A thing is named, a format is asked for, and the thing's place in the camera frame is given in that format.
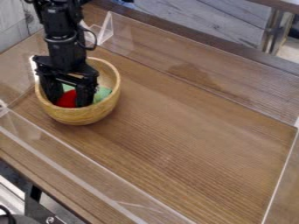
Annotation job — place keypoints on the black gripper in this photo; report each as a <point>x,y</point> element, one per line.
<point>66,66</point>

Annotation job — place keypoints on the red strawberry toy green leaves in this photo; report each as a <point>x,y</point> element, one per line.
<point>67,100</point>

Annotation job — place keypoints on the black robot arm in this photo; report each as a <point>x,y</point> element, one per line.
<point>61,17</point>

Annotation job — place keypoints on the green rectangular block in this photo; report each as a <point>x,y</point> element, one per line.
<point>101,95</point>

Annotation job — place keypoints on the wooden bowl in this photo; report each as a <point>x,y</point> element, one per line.
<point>95,112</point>

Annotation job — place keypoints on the clear acrylic front barrier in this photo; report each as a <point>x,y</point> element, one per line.
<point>99,196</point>

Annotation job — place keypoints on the metal table leg background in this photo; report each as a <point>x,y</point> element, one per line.
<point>277,30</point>

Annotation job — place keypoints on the clear acrylic corner bracket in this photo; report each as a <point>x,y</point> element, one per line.
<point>98,33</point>

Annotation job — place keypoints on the black table frame bracket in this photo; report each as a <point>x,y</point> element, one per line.
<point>35,210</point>

